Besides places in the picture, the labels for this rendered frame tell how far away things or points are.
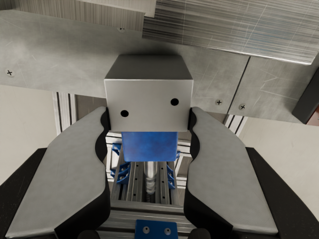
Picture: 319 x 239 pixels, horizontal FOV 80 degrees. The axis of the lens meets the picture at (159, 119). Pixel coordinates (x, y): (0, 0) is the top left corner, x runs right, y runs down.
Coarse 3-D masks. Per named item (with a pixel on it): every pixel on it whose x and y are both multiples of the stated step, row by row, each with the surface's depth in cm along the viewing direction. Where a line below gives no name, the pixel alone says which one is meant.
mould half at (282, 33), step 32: (160, 0) 6; (192, 0) 6; (224, 0) 6; (256, 0) 6; (288, 0) 6; (160, 32) 6; (192, 32) 6; (224, 32) 6; (256, 32) 6; (288, 32) 6
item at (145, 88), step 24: (120, 72) 11; (144, 72) 11; (168, 72) 12; (120, 96) 11; (144, 96) 11; (168, 96) 11; (120, 120) 12; (144, 120) 12; (168, 120) 12; (144, 144) 15; (168, 144) 15; (144, 168) 18
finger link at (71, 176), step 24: (96, 120) 10; (72, 144) 9; (96, 144) 9; (48, 168) 7; (72, 168) 7; (96, 168) 7; (48, 192) 6; (72, 192) 6; (96, 192) 6; (24, 216) 6; (48, 216) 6; (72, 216) 6; (96, 216) 7
